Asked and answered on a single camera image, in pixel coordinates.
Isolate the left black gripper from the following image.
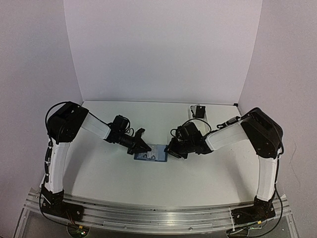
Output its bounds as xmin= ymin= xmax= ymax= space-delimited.
xmin=117 ymin=131 xmax=151 ymax=155

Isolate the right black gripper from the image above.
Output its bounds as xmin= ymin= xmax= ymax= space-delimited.
xmin=164 ymin=137 xmax=194 ymax=159

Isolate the silver credit card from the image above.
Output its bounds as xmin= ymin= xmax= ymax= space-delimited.
xmin=150 ymin=145 xmax=166 ymax=159
xmin=134 ymin=152 xmax=157 ymax=161

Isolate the blue card holder wallet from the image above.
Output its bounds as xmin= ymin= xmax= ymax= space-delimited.
xmin=134 ymin=144 xmax=168 ymax=162

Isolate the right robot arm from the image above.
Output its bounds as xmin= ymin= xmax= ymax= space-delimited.
xmin=165 ymin=108 xmax=284 ymax=202

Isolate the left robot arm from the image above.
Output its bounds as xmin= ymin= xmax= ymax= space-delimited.
xmin=42 ymin=101 xmax=152 ymax=195

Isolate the black credit card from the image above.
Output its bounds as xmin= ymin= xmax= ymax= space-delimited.
xmin=194 ymin=105 xmax=206 ymax=119

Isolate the white plastic tray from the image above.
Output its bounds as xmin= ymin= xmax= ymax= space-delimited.
xmin=188 ymin=104 xmax=211 ymax=135

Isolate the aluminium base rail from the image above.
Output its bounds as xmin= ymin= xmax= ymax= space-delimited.
xmin=23 ymin=190 xmax=292 ymax=233

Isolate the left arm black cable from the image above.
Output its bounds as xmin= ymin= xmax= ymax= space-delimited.
xmin=44 ymin=101 xmax=72 ymax=139

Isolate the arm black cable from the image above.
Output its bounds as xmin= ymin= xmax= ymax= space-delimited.
xmin=44 ymin=101 xmax=72 ymax=139
xmin=229 ymin=193 xmax=285 ymax=235

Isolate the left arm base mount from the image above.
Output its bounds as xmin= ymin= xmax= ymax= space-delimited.
xmin=41 ymin=188 xmax=84 ymax=222

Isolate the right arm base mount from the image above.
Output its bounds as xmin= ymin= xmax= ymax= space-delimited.
xmin=231 ymin=197 xmax=276 ymax=225

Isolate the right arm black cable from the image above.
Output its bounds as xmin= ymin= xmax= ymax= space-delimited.
xmin=229 ymin=193 xmax=285 ymax=235

